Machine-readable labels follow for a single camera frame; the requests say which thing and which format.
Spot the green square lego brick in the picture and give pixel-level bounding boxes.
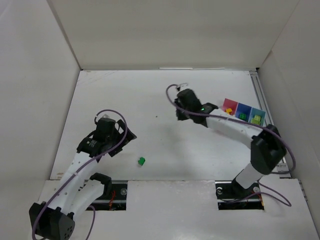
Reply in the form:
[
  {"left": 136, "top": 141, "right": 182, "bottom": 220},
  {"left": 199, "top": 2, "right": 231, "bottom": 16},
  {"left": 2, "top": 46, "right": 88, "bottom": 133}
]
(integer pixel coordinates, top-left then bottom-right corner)
[{"left": 239, "top": 113, "right": 247, "bottom": 121}]

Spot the orange small lego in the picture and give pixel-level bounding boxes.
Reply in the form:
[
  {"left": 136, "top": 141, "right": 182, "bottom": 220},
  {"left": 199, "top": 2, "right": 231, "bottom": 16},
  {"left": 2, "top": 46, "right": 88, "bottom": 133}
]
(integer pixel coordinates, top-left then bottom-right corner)
[{"left": 225, "top": 108, "right": 233, "bottom": 114}]

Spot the light green lego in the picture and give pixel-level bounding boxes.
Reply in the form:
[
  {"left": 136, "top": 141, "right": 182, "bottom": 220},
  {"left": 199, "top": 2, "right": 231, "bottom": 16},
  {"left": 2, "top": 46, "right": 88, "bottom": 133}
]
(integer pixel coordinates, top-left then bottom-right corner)
[
  {"left": 253, "top": 115, "right": 262, "bottom": 122},
  {"left": 250, "top": 118, "right": 261, "bottom": 125}
]

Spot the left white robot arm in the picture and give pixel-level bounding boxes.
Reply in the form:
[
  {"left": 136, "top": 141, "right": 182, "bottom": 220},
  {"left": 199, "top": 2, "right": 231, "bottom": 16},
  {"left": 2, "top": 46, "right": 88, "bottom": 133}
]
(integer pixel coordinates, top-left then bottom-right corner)
[{"left": 29, "top": 117, "right": 137, "bottom": 240}]

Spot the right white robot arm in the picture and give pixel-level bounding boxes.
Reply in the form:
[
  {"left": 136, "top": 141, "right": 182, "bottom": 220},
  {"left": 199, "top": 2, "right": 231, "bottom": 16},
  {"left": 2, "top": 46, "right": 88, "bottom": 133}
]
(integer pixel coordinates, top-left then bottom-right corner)
[{"left": 174, "top": 88, "right": 287, "bottom": 198}]

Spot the pink container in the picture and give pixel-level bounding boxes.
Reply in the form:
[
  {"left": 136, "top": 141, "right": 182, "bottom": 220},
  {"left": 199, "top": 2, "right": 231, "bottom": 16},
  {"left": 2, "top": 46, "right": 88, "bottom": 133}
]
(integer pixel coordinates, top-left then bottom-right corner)
[{"left": 222, "top": 98, "right": 238, "bottom": 116}]

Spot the purple container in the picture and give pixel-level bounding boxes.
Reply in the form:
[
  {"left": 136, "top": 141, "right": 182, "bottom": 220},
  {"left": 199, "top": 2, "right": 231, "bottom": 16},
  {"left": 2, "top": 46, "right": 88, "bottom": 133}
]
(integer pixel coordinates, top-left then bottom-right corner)
[{"left": 235, "top": 102, "right": 252, "bottom": 122}]

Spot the blue container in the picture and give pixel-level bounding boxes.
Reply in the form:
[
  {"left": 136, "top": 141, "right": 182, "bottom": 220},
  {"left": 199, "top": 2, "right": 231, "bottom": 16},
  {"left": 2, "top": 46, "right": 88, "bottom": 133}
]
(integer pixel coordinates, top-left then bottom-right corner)
[{"left": 248, "top": 107, "right": 266, "bottom": 126}]

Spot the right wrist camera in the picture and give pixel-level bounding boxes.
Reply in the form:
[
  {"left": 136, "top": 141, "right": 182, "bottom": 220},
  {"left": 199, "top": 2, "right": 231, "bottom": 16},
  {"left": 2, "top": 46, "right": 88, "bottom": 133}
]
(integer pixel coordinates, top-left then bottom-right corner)
[{"left": 175, "top": 82, "right": 189, "bottom": 92}]

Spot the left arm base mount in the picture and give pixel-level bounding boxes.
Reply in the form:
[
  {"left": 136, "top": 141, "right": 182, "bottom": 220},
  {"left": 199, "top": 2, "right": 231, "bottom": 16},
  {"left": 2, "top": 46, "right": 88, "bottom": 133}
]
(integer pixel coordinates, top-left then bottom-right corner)
[{"left": 89, "top": 180, "right": 128, "bottom": 211}]

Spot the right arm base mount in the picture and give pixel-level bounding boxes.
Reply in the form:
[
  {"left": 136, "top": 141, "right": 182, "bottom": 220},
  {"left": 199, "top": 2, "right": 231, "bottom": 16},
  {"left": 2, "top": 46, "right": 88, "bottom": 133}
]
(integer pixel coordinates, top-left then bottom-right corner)
[{"left": 215, "top": 181, "right": 265, "bottom": 211}]

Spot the aluminium rail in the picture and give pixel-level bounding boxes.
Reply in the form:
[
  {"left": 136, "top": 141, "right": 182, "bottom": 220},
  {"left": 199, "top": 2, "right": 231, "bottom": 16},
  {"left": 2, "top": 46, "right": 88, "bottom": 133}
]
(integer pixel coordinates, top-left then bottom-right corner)
[{"left": 249, "top": 70, "right": 292, "bottom": 179}]

